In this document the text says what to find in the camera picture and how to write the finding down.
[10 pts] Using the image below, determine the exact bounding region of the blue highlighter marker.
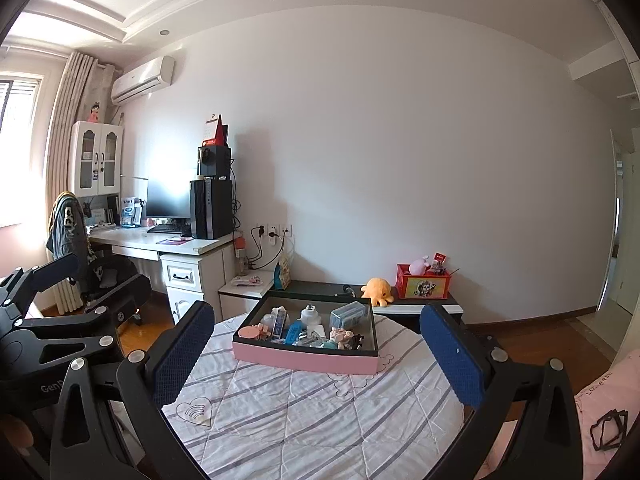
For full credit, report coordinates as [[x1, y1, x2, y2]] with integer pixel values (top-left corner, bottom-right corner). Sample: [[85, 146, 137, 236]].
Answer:
[[284, 321, 306, 346]]

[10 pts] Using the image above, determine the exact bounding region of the clear blue plastic case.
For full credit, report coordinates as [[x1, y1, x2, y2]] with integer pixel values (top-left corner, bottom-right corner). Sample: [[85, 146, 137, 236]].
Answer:
[[330, 301, 369, 330]]

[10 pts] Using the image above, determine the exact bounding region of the pink pillow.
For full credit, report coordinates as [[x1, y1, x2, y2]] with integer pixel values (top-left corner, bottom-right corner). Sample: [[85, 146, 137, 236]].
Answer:
[[476, 350, 639, 479]]

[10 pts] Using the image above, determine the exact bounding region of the black office chair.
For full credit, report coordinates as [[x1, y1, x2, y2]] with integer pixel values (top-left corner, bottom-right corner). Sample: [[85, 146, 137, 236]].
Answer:
[[46, 191, 138, 313]]

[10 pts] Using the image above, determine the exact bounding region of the white striped quilt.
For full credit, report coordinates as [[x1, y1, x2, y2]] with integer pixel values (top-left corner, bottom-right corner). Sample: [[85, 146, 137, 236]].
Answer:
[[163, 315, 464, 479]]

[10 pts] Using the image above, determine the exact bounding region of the round rose-gold compact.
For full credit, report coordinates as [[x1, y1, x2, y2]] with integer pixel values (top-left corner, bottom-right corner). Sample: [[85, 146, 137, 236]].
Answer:
[[238, 325, 260, 339]]

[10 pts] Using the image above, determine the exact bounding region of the white desk with drawers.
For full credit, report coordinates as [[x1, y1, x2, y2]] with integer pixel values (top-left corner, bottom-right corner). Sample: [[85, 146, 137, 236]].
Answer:
[[89, 226, 235, 322]]

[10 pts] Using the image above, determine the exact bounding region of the white bedside stand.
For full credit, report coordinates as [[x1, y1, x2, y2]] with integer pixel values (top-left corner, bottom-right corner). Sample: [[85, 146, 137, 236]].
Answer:
[[218, 271, 273, 320]]

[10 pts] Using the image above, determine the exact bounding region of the white figurine toy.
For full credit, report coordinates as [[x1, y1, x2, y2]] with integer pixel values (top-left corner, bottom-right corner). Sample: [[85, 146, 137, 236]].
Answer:
[[260, 313, 276, 332]]

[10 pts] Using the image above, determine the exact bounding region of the blue battery pack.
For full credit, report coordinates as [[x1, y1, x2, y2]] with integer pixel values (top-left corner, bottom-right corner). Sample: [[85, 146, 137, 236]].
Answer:
[[272, 306, 288, 339]]

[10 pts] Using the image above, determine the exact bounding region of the black white low cabinet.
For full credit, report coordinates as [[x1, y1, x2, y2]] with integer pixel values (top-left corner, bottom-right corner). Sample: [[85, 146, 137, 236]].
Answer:
[[269, 281, 464, 334]]

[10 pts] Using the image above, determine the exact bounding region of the blue snack bag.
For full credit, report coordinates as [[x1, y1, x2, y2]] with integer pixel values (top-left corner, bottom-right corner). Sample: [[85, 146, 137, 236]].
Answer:
[[273, 255, 291, 290]]

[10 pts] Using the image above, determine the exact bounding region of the white plug adapter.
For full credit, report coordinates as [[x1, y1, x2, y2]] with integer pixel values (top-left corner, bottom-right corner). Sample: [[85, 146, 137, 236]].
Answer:
[[299, 304, 322, 326]]

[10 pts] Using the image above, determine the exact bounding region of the red storage crate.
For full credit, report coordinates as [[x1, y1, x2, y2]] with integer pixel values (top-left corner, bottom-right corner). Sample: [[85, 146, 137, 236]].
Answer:
[[395, 263, 451, 299]]

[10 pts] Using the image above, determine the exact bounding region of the black computer monitor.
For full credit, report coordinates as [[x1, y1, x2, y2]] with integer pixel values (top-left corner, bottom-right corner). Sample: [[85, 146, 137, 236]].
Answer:
[[146, 180, 191, 237]]

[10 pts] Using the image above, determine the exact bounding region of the black hair clip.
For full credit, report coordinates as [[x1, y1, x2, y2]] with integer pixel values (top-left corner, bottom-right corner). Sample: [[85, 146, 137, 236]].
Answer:
[[349, 334, 364, 351]]

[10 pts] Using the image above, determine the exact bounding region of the pink plush toy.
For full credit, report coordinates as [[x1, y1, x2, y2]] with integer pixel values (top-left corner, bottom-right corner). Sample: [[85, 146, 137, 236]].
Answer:
[[408, 256, 430, 276]]

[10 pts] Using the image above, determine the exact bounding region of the black computer tower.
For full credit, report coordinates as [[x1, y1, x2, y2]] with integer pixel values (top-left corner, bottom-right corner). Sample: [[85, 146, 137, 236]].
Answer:
[[190, 177, 233, 240]]

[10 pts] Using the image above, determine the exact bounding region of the pink storage tray box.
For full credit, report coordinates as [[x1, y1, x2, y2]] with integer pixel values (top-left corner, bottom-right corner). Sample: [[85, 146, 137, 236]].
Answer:
[[232, 295, 380, 375]]

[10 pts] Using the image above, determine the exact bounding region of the orange octopus plush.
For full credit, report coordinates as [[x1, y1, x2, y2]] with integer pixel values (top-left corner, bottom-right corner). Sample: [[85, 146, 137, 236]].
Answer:
[[360, 278, 395, 308]]

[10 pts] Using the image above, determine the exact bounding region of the pink pig figurine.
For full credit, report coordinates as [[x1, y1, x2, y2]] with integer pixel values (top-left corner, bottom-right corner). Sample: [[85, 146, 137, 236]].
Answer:
[[330, 327, 354, 350]]

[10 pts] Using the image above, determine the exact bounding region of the white glass-door cupboard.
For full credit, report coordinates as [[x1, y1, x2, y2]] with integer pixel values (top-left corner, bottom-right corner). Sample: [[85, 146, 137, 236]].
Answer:
[[68, 122, 124, 197]]

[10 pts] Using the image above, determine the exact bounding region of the black box on tower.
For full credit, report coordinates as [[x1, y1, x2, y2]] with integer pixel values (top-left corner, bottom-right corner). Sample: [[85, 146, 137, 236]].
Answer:
[[198, 144, 231, 179]]

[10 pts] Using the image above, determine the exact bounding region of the beige curtain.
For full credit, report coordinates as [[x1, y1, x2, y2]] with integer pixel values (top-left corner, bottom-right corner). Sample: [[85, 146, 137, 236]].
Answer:
[[44, 51, 115, 234]]

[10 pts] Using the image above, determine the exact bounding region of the white air conditioner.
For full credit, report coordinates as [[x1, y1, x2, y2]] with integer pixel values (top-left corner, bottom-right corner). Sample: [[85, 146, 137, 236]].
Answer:
[[111, 55, 176, 105]]

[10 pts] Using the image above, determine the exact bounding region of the wall power socket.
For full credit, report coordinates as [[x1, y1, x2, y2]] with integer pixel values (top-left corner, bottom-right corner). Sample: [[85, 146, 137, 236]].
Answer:
[[254, 224, 293, 247]]

